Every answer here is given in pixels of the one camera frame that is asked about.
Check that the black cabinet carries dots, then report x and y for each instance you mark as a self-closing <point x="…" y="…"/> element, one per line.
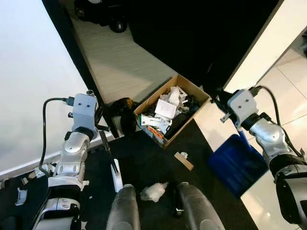
<point x="201" y="38"/>

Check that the brown cardboard box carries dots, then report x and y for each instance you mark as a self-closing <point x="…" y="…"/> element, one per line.
<point x="180" y="132"/>

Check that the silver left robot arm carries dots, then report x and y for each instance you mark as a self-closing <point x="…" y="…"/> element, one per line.
<point x="72" y="153"/>

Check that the grey robot leg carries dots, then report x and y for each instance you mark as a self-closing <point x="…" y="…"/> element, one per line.
<point x="123" y="208"/>
<point x="199" y="208"/>

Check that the grey left robot leg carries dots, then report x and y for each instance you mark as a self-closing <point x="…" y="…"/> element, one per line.
<point x="123" y="208"/>

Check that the white paper scrap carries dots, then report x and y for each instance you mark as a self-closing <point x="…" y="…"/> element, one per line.
<point x="21" y="197"/>
<point x="44" y="171"/>

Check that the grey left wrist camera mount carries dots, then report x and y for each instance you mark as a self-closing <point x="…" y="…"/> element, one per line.
<point x="84" y="110"/>

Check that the white paper carton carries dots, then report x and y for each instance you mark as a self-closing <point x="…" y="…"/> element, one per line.
<point x="166" y="109"/>

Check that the black bag with brown top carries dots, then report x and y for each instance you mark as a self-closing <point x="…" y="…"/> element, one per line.
<point x="122" y="117"/>

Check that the black round weight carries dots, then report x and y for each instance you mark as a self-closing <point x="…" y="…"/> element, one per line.
<point x="118" y="25"/>

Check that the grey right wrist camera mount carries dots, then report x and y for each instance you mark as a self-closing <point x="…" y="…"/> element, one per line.
<point x="242" y="105"/>

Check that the black floor mat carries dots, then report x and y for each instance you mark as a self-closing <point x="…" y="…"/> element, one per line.
<point x="153" y="163"/>

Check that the small white scrap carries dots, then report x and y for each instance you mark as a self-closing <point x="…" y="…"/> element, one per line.
<point x="184" y="155"/>

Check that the black door frame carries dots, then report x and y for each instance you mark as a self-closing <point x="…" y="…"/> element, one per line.
<point x="72" y="52"/>

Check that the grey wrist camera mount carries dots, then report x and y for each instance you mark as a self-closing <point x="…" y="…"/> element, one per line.
<point x="84" y="110"/>
<point x="242" y="105"/>

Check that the brown cardboard piece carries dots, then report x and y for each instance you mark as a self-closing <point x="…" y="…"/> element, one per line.
<point x="183" y="161"/>

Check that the blue plastic dustpan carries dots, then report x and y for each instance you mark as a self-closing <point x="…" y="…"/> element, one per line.
<point x="237" y="165"/>

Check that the white crumpled plastic bag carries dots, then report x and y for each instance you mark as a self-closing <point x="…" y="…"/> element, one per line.
<point x="175" y="95"/>

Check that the white green printed packet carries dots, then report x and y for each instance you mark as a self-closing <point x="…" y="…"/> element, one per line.
<point x="156" y="122"/>

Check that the grey right robot leg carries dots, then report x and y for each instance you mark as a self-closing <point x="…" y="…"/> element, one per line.
<point x="199" y="208"/>

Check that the clear crumpled plastic wrap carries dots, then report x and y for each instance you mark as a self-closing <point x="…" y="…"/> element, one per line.
<point x="154" y="192"/>

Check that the black equipment with white top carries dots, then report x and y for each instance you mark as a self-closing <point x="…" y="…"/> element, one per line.
<point x="93" y="12"/>

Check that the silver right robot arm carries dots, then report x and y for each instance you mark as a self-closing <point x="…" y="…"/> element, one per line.
<point x="268" y="136"/>

